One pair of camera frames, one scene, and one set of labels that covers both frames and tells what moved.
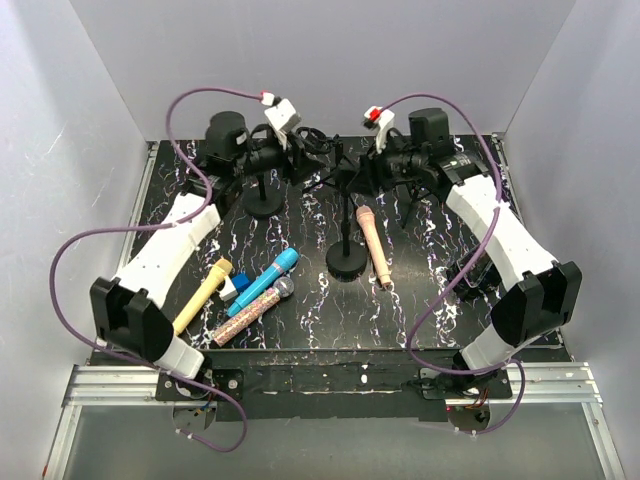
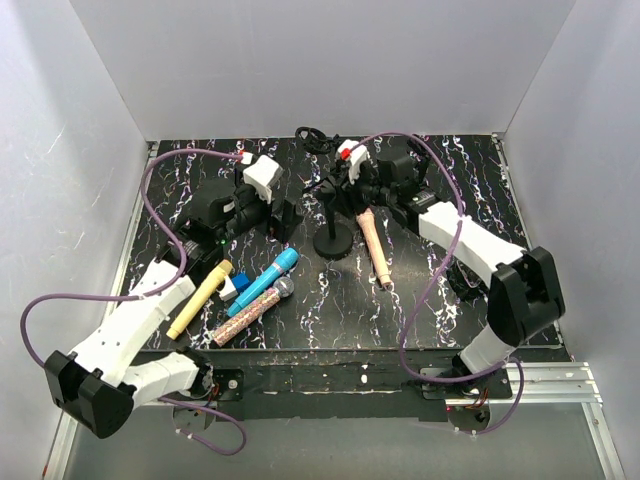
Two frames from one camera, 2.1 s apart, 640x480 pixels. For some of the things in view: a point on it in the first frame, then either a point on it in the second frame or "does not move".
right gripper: x=364 y=183 to x=342 y=202
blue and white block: x=233 y=286 does not move
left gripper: x=306 y=166 to x=284 y=226
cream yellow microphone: x=220 y=269 does not move
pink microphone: x=367 y=217 does not move
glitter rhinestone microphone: x=283 y=288 does not move
